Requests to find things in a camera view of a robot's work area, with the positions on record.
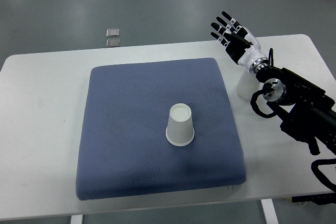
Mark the lower metal floor plate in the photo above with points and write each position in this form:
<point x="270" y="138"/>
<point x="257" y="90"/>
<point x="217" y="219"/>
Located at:
<point x="111" y="43"/>

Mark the white paper cup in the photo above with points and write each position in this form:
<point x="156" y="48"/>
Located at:
<point x="179" y="130"/>
<point x="247" y="85"/>

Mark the metal floor plate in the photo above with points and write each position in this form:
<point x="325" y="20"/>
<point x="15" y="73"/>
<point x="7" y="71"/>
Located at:
<point x="113" y="32"/>
<point x="111" y="43"/>

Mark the blue fabric cushion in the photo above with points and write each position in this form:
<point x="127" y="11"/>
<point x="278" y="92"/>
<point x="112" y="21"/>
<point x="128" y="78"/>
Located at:
<point x="123" y="149"/>

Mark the white left table leg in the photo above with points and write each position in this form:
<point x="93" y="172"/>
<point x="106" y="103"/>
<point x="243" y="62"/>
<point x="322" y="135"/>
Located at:
<point x="76" y="219"/>

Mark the white table leg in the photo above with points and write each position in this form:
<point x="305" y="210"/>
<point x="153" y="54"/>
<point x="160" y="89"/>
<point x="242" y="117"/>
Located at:
<point x="269" y="211"/>
<point x="76" y="219"/>

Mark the white right table leg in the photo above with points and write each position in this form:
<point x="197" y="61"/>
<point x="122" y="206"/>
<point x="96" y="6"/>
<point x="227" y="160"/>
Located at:
<point x="269" y="211"/>

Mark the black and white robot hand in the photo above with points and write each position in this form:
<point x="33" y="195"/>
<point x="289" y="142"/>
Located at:
<point x="240" y="44"/>

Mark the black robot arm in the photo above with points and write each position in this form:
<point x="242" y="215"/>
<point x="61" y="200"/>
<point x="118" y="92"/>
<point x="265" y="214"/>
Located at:
<point x="304" y="108"/>

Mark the white paper cup on cushion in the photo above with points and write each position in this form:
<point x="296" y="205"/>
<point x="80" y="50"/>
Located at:
<point x="179" y="130"/>

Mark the upper metal floor plate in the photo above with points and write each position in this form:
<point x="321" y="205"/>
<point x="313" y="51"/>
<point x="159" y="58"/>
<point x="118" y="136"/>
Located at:
<point x="113" y="32"/>

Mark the black table control panel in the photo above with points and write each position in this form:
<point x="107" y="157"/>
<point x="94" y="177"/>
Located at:
<point x="320" y="199"/>

